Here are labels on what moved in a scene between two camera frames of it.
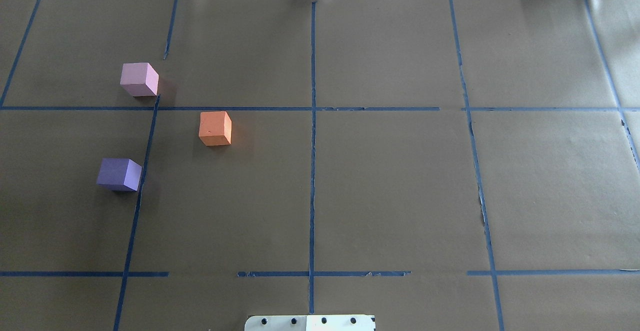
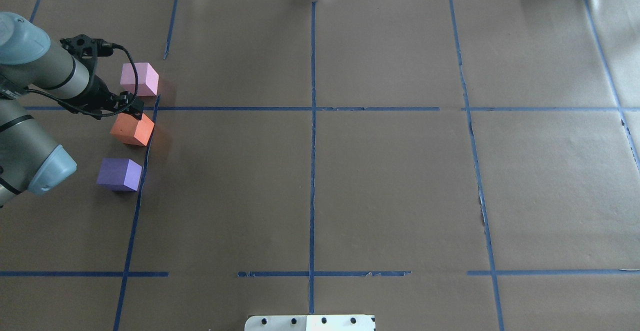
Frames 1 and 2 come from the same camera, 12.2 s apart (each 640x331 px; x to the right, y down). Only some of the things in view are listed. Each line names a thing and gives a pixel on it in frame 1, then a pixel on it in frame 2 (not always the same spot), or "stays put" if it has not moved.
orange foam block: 215,127 to 129,130
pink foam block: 139,79 stays put
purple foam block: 119,174 stays put
